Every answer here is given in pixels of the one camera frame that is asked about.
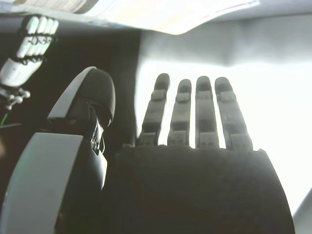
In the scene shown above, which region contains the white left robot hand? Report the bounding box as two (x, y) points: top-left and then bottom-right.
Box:
(0, 66), (293, 234)

